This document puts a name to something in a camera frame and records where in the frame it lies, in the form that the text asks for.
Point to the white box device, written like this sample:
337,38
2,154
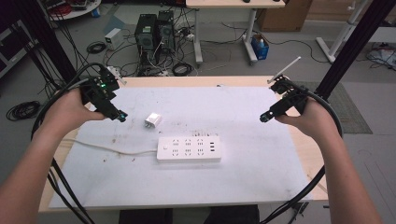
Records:
113,38

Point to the wooden table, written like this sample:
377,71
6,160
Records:
186,81

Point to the white power strip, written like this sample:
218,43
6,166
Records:
188,149

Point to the person's right hand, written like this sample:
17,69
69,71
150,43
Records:
314,119

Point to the white stand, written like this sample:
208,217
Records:
339,40

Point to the white table mat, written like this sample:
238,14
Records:
186,186

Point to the black cabinet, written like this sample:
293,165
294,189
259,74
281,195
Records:
12,49

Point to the round white table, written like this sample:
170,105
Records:
74,11

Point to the black frame post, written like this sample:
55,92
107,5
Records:
351,46
46,40

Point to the white charger plug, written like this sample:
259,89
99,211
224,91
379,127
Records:
153,119

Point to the grey floor mat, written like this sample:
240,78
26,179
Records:
351,112

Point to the person's left hand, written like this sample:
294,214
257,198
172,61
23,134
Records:
67,113

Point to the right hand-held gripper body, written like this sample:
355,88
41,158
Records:
291,96

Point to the wooden desk with white legs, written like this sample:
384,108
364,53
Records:
233,3

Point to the blue box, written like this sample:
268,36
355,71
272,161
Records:
260,49

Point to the cardboard box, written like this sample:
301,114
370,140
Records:
285,15

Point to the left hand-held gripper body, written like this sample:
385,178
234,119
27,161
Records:
99,90

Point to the black computer tower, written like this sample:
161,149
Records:
166,31
145,35

